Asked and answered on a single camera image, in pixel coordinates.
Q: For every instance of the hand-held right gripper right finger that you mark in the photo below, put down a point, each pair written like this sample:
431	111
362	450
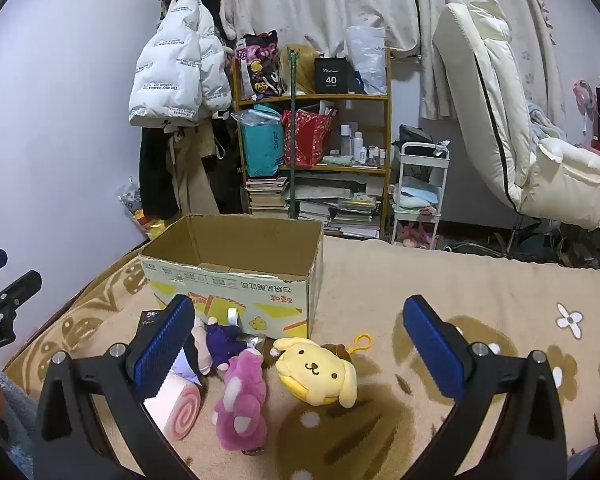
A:
432	355

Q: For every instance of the person's grey clothing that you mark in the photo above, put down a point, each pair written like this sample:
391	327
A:
17	420

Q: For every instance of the stack of old books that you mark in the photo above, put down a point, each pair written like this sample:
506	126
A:
267	195

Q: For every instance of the cream recliner chair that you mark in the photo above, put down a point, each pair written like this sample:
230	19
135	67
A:
485	70

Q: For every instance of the white puffer jacket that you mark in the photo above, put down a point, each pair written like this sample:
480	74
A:
170	60

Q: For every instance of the tall white bottle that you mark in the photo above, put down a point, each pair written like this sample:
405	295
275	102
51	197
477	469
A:
346	140

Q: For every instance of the white floral curtain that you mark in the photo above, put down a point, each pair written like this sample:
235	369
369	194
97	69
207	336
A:
330	0

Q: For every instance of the clear plastic bag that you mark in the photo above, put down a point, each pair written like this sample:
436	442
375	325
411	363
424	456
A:
367	60

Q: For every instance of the plastic bag of snacks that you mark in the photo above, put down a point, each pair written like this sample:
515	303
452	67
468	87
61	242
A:
135	205

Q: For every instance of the teal bag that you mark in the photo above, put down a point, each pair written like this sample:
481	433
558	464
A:
260	145

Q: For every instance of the black hanging coat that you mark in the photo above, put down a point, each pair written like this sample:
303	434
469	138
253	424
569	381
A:
155	175

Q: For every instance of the pile of books and papers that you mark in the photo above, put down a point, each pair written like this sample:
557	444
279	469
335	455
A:
350	215

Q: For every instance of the cardboard box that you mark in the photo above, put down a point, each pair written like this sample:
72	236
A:
260	245

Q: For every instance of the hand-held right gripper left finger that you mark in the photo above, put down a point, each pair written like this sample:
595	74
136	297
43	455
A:
164	347

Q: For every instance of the wooden shelf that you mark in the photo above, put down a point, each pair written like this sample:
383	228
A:
325	96

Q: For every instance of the magenta bear plush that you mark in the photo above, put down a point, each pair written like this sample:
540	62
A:
242	400

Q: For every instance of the yellow dog plush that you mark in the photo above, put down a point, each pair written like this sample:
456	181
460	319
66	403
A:
315	370

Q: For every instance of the blond wig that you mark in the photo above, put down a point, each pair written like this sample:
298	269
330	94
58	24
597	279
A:
305	70

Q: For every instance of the pink fan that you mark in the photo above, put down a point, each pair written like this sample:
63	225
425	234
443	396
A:
585	100

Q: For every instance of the black box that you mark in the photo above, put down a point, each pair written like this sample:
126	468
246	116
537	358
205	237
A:
332	77

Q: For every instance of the green pole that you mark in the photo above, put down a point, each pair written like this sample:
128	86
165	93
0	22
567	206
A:
292	125

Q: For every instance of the white trolley cart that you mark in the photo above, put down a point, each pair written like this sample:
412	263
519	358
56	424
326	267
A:
425	160

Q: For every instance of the beige hanging coat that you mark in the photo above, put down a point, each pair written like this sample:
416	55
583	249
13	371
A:
195	180

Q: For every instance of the short white bottle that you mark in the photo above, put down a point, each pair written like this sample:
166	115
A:
358	147

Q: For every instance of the purple haired doll plush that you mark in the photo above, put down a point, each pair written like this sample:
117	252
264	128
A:
222	342

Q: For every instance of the black cartoon print bag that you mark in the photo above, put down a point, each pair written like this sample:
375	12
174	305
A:
260	67

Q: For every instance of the white tissue pack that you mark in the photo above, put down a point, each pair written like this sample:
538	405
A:
180	410

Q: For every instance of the dark hanging clothes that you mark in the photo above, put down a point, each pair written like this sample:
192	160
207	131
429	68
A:
227	170

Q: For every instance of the red gift bag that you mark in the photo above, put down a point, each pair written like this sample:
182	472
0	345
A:
307	137

